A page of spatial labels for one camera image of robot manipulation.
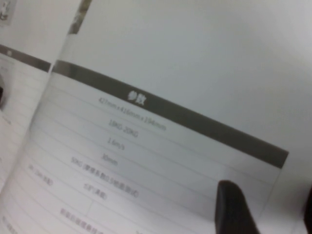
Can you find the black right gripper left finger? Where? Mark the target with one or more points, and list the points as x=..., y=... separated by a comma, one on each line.
x=231, y=209

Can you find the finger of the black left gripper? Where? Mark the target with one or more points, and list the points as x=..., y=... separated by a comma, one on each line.
x=1, y=97

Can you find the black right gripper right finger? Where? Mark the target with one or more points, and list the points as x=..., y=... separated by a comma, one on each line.
x=309, y=214

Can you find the white product catalogue book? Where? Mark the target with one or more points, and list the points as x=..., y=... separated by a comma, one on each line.
x=146, y=134

